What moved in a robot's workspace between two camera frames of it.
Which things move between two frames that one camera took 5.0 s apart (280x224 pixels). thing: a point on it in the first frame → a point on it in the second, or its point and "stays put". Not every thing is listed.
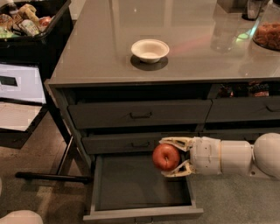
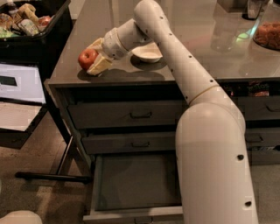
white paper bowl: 150,50 stays put
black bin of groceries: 35,31 stays put
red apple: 165,157 → 87,57
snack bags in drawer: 246,89 stays put
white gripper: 206,156 → 112,45
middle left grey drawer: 131,143 stays put
